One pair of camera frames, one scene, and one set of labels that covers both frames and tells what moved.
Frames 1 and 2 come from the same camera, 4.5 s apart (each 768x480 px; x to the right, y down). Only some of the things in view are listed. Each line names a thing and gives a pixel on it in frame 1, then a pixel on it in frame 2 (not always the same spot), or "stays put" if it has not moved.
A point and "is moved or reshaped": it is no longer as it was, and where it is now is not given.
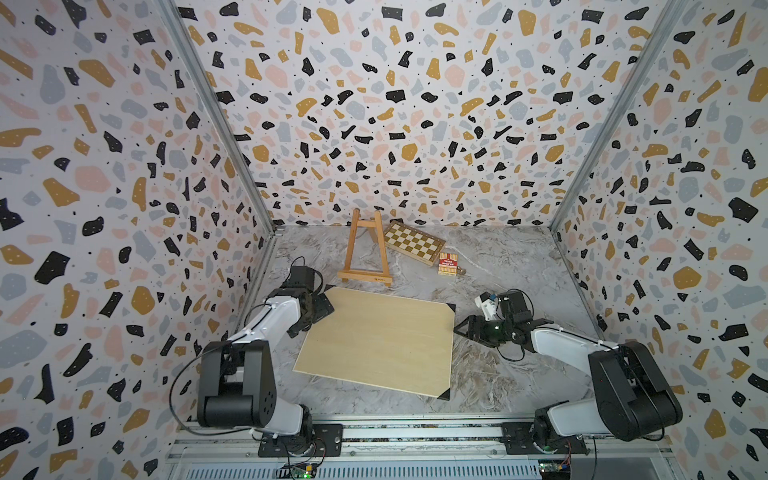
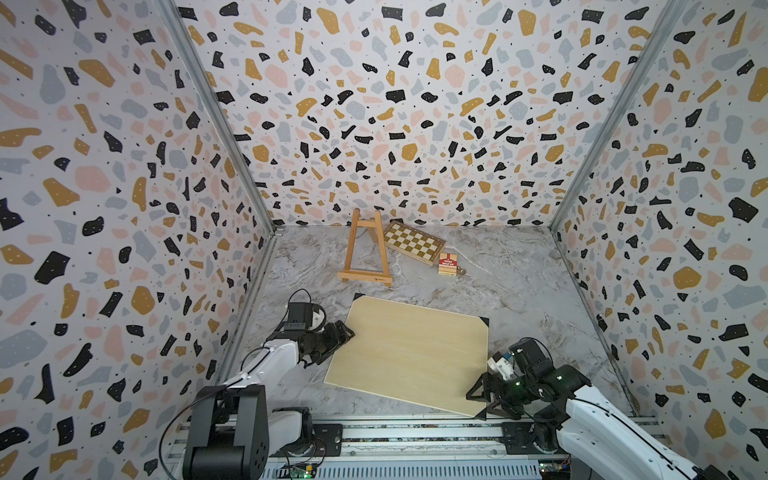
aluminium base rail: [227, 449] stays put
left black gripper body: [320, 307] → [322, 343]
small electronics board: [299, 471] stays put
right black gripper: [479, 335] → [484, 380]
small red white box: [448, 264] stays put
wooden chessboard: [413, 242] stays put
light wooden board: [381, 340] is moved or reshaped
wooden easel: [378, 235] stays put
